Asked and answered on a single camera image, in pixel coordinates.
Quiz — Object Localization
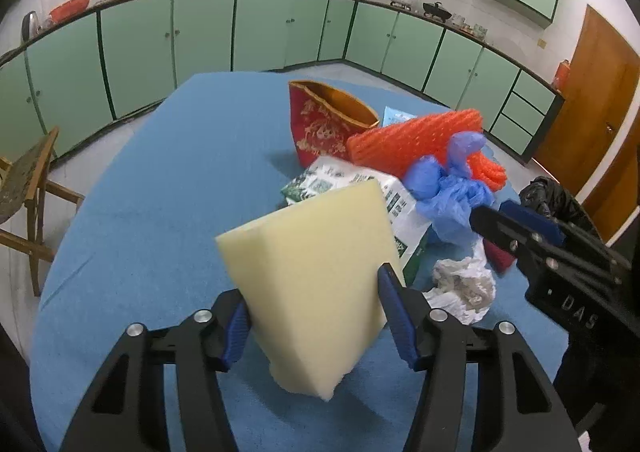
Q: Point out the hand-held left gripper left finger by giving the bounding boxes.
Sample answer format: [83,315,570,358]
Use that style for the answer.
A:
[60,289,251,452]

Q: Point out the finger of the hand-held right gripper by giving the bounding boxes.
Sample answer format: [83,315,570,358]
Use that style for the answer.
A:
[500,200,568,248]
[469,206,538,263]

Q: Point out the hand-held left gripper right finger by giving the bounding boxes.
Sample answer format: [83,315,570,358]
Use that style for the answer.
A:
[377,263,583,452]

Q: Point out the black bagged trash bin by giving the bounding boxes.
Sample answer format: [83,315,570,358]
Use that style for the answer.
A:
[518,176,601,238]

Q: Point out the blue plastic gloves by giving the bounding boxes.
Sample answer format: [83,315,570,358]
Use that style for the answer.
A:
[402,132,496,243]

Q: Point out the pale yellow foam block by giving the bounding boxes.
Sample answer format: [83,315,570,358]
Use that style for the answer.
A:
[215,178,406,403]

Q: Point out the large orange foam net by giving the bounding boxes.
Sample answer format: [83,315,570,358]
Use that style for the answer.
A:
[346,108,485,178]

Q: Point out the red gold gift bag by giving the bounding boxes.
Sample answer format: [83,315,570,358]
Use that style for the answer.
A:
[288,80,381,168]

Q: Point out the red plastic packet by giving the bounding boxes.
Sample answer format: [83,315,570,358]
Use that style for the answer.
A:
[482,237,516,278]

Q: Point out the crumpled white tissue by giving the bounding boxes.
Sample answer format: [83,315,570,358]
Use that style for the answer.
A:
[422,257,498,325]

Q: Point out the white green printed package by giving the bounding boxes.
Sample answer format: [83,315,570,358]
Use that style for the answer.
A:
[281,155,431,283]

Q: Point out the blue table mat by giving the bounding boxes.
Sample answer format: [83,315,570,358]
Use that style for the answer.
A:
[30,71,571,452]

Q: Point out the red thermos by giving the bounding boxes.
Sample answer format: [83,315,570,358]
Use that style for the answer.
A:
[552,59,573,93]

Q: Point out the light blue small carton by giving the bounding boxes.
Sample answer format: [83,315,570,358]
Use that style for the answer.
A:
[381,106,417,129]

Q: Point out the wooden chair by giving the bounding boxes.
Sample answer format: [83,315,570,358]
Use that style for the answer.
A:
[0,127,86,298]

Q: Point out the green lower kitchen cabinets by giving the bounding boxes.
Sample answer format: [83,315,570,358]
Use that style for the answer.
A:
[0,0,566,168]

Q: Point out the red plastic basin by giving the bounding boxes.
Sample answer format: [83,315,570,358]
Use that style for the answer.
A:
[49,0,94,23]

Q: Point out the wooden door with handle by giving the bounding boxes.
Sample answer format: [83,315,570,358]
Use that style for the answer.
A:
[532,4,640,243]

